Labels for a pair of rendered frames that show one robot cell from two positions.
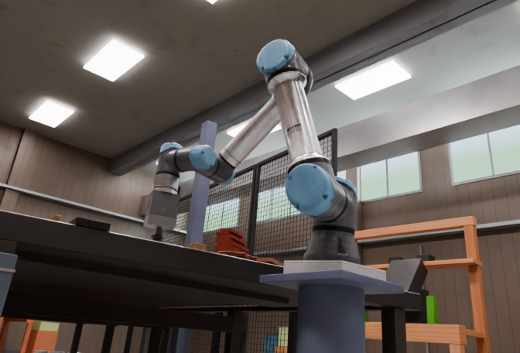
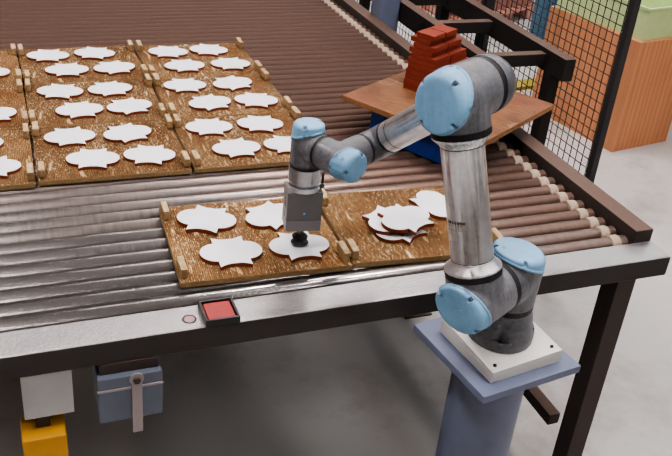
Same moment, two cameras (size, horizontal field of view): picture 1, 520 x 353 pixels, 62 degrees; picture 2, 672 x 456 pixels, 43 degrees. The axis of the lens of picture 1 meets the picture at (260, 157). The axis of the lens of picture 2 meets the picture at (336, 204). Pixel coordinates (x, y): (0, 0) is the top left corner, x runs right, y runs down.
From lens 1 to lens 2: 141 cm
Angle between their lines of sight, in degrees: 52
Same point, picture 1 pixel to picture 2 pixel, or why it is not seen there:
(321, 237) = not seen: hidden behind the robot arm
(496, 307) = not seen: outside the picture
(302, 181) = (453, 305)
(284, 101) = (448, 180)
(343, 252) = (506, 341)
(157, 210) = (295, 216)
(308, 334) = (455, 400)
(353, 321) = (503, 404)
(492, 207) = not seen: outside the picture
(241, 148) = (405, 140)
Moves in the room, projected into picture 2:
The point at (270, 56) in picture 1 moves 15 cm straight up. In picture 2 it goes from (433, 108) to (446, 28)
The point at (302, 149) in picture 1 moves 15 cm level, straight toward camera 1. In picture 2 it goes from (462, 259) to (445, 299)
